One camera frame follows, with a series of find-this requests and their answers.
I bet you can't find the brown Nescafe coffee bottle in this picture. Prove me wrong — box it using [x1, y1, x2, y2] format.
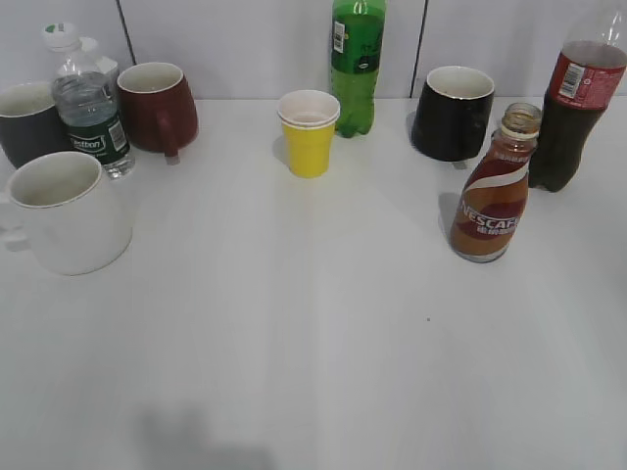
[450, 103, 542, 263]

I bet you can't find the white ceramic mug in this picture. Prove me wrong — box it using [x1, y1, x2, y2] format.
[1, 151, 132, 276]

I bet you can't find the yellow paper cup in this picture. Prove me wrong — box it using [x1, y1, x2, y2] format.
[277, 90, 341, 178]

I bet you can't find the black ceramic mug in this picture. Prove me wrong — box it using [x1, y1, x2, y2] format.
[410, 66, 495, 163]

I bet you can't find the dark red ceramic mug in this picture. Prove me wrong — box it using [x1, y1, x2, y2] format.
[117, 62, 199, 160]

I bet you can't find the green soda bottle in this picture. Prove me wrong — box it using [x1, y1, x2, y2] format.
[330, 0, 387, 138]

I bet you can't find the clear water bottle green label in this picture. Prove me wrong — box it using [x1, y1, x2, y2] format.
[41, 22, 135, 179]

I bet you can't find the dark grey ceramic mug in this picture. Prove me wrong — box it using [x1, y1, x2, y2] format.
[1, 81, 73, 168]

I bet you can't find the cola bottle red label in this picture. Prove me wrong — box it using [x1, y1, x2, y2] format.
[529, 1, 626, 192]

